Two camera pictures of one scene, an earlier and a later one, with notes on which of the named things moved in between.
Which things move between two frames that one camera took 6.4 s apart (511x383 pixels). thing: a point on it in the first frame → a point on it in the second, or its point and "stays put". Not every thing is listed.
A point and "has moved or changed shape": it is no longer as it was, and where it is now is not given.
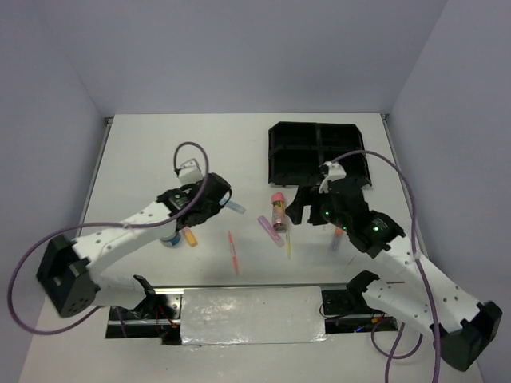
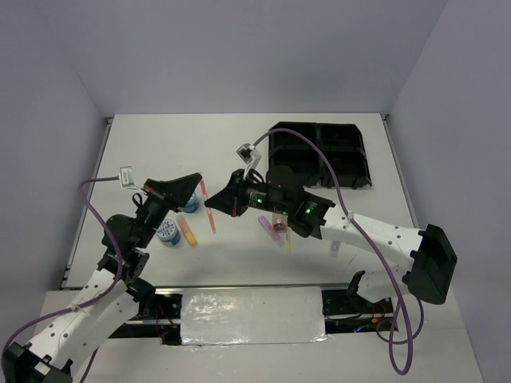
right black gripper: (306, 195) → (231, 198)
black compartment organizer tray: (297, 150) stays put
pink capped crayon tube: (278, 212) stays put
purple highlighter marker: (271, 231) stays put
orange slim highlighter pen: (233, 253) has moved or changed shape
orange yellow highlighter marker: (189, 236) stays put
